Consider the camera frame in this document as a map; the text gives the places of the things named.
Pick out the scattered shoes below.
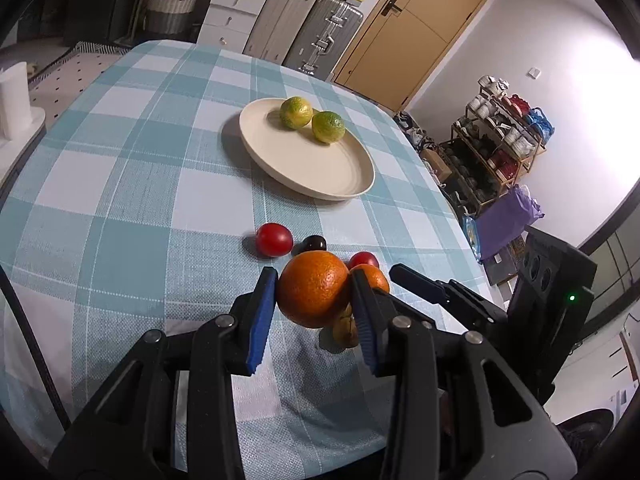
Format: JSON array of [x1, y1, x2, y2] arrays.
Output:
[[395, 112, 426, 143]]

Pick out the blue white checked tablecloth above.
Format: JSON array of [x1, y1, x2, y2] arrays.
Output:
[[0, 40, 506, 480]]

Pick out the wooden door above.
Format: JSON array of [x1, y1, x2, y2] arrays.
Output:
[[332, 0, 501, 113]]

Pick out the dark patterned board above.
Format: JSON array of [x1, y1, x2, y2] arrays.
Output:
[[485, 237, 526, 286]]

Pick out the beige suitcase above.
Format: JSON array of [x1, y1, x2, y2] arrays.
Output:
[[243, 0, 322, 63]]

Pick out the green yellow citrus fruit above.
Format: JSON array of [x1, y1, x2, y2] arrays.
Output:
[[279, 96, 314, 130], [311, 110, 347, 145]]

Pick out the cream round plate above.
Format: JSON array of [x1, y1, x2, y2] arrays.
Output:
[[238, 97, 376, 202]]

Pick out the orange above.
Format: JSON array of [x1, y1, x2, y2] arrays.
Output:
[[277, 251, 351, 329], [350, 264, 391, 296]]

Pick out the purple bag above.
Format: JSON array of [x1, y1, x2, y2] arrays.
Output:
[[475, 185, 546, 261]]

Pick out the blue patterned packet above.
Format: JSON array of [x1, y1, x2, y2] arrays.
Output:
[[462, 216, 485, 263]]

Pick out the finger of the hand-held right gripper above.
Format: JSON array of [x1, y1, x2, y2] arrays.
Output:
[[389, 263, 509, 337]]

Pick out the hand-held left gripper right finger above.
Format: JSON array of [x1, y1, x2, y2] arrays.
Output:
[[348, 269, 578, 480]]

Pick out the wooden shoe rack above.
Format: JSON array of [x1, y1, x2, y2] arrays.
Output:
[[450, 75, 556, 206]]

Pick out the white drawer cabinet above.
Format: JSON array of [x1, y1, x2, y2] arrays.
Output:
[[135, 0, 273, 53]]

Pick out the white plastic appliance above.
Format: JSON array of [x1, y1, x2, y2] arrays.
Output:
[[0, 61, 47, 161]]

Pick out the black cable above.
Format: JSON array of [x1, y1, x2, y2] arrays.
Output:
[[0, 265, 71, 433]]

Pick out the cardboard box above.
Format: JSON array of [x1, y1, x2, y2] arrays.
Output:
[[420, 147, 453, 181]]

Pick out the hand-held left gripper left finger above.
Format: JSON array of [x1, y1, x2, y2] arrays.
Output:
[[47, 266, 279, 480]]

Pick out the woven laundry basket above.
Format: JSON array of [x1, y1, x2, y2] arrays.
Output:
[[145, 0, 197, 36]]

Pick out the red cherry tomato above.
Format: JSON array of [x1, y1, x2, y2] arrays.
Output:
[[347, 252, 380, 271], [256, 223, 294, 258]]

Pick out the dotted floor rug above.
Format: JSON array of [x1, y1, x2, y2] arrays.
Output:
[[27, 40, 133, 126]]

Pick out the silver suitcase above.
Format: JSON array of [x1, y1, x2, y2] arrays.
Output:
[[282, 0, 365, 81]]

